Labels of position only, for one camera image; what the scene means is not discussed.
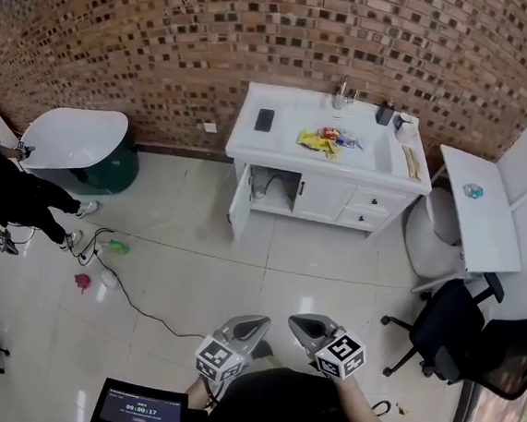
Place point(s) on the pink cloth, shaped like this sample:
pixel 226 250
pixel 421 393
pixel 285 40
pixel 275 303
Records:
pixel 83 282

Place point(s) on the white and green bathtub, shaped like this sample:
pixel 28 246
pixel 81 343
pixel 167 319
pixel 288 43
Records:
pixel 75 141

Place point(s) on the black office chair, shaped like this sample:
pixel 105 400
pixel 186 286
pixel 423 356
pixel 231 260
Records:
pixel 447 325

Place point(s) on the black smartphone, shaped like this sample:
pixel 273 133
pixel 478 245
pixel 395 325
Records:
pixel 264 120

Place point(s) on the white rounded plastic object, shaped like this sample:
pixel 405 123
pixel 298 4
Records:
pixel 110 279

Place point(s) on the white crumpled wrapper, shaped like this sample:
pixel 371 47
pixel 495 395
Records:
pixel 357 140

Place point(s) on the white wall socket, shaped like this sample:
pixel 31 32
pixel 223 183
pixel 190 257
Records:
pixel 209 128

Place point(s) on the large yellow snack packet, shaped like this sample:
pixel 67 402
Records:
pixel 309 140

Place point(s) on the person's left dark shoe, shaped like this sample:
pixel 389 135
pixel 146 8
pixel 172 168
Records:
pixel 261 349

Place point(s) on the person's left forearm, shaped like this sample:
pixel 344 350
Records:
pixel 199 391

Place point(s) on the white cup with blue label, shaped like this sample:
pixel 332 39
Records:
pixel 401 121

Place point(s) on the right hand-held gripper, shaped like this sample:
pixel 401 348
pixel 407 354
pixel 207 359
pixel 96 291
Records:
pixel 340 354

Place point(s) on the white toilet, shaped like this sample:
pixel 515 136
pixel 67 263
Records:
pixel 426 249

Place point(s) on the white folding table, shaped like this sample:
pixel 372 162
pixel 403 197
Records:
pixel 480 226

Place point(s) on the small teal round container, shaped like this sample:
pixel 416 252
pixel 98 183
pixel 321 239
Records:
pixel 473 190

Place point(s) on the white vanity cabinet with sink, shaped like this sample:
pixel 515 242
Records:
pixel 287 152

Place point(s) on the white power strip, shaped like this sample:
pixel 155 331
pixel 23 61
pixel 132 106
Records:
pixel 92 254

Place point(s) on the green plastic bottle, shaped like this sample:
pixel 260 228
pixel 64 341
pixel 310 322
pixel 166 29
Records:
pixel 119 247

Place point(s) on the silver sink drain pipe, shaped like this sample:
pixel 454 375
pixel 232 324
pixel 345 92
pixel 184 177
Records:
pixel 258 191

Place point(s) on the small yellow green packet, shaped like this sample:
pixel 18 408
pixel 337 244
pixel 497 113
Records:
pixel 331 155

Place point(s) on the person's black shirt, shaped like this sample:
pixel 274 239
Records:
pixel 282 406

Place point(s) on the black mesh chair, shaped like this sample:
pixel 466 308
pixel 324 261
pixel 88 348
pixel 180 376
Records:
pixel 509 354

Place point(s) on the yellow floor wrapper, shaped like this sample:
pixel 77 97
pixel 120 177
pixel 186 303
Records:
pixel 402 408

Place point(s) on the white cabinet door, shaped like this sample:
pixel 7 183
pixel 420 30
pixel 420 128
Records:
pixel 239 208
pixel 327 197

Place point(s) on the white paper roll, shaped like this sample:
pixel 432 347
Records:
pixel 406 135

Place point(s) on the black tablet screen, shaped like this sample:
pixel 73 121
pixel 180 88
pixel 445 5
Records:
pixel 140 409

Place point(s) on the chrome faucet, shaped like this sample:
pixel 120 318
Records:
pixel 340 94

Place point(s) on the white drawer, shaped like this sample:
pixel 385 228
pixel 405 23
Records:
pixel 374 221
pixel 385 202

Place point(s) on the blue snack packet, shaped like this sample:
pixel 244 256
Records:
pixel 345 142

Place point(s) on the person's right forearm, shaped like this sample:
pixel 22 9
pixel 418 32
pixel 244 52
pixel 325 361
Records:
pixel 364 419

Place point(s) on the black soap dispenser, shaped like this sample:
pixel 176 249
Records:
pixel 385 114

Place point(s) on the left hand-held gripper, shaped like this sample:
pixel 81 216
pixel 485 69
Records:
pixel 219 359

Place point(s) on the red snack packet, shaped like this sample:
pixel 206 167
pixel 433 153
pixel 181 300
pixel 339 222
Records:
pixel 331 133

